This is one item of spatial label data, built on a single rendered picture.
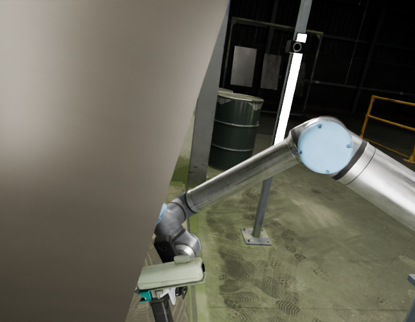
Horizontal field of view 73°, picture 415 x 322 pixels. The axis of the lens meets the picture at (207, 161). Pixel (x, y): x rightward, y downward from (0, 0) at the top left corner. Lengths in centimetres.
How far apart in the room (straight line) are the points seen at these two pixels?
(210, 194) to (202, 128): 171
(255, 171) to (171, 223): 32
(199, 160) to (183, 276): 213
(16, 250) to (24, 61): 27
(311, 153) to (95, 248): 49
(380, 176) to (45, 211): 65
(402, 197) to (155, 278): 56
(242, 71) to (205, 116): 496
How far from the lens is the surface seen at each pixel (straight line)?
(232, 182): 93
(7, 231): 50
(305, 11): 191
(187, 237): 96
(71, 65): 39
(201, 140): 267
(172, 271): 67
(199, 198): 99
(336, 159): 69
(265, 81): 772
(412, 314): 122
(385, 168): 73
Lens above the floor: 120
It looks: 19 degrees down
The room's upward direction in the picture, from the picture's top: 8 degrees clockwise
